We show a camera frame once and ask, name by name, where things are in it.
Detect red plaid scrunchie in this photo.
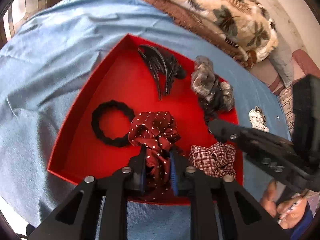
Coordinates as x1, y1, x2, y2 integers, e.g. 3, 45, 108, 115
189, 142, 236, 178

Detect black hair tie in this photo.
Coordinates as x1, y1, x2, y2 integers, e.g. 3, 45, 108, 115
90, 100, 136, 148

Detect white floral scrunchie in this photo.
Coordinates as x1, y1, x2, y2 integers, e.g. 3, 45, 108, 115
248, 106, 269, 133

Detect red polka dot scrunchie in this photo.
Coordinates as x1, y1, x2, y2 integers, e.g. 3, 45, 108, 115
128, 112, 180, 202

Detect grey sheer scrunchie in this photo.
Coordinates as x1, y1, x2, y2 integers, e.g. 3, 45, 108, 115
191, 56, 235, 124

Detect black hair claw clip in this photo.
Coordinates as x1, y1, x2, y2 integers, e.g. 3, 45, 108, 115
137, 44, 187, 100

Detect person right hand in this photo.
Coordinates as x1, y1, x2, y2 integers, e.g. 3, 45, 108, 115
260, 180, 308, 229

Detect red shallow tray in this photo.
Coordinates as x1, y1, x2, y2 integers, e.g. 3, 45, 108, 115
47, 32, 245, 206

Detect grey pillow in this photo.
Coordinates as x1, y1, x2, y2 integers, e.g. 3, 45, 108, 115
269, 33, 294, 88

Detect floral leaf print blanket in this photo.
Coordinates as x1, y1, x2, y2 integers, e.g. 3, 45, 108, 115
167, 0, 279, 62

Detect blue bed sheet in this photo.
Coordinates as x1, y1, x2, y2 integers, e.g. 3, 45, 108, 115
1, 0, 290, 226

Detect brown ruffled blanket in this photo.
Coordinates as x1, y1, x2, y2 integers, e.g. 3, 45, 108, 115
142, 0, 256, 68

